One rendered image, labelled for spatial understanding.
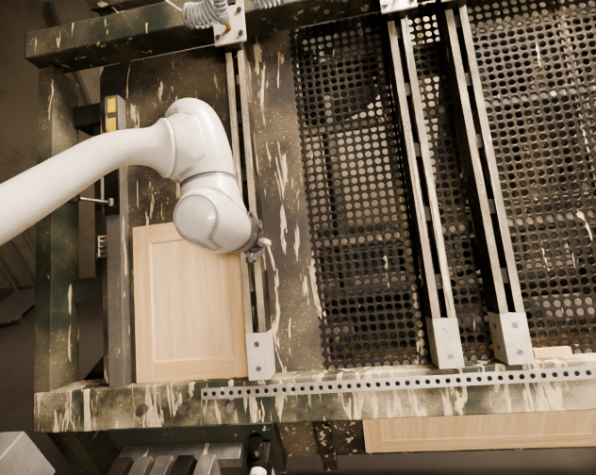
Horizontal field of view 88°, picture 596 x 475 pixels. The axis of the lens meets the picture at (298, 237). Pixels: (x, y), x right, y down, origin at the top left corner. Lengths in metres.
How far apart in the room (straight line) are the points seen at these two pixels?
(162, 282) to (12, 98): 3.19
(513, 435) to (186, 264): 1.36
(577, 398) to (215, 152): 1.02
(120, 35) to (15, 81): 2.72
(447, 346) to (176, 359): 0.77
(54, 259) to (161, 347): 0.47
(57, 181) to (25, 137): 3.55
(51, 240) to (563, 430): 1.92
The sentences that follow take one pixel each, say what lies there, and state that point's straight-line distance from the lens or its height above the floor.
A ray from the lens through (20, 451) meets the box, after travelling 1.20.
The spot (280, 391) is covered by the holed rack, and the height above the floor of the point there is 0.88.
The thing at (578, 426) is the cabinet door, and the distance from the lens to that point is 1.67.
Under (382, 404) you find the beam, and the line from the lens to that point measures 0.96.
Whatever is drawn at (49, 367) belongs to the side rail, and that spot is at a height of 0.97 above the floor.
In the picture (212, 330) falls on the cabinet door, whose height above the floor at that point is 1.01.
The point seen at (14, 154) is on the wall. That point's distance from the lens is 4.21.
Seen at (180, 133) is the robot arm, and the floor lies 1.58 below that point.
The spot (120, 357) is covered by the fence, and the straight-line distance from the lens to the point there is 1.15.
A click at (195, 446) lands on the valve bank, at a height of 0.74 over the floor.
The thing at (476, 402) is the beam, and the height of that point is 0.83.
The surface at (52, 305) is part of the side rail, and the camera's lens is 1.29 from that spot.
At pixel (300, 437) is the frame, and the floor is 0.33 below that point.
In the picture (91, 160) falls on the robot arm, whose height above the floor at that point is 1.57.
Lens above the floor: 1.60
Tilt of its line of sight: 24 degrees down
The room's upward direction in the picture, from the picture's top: 10 degrees counter-clockwise
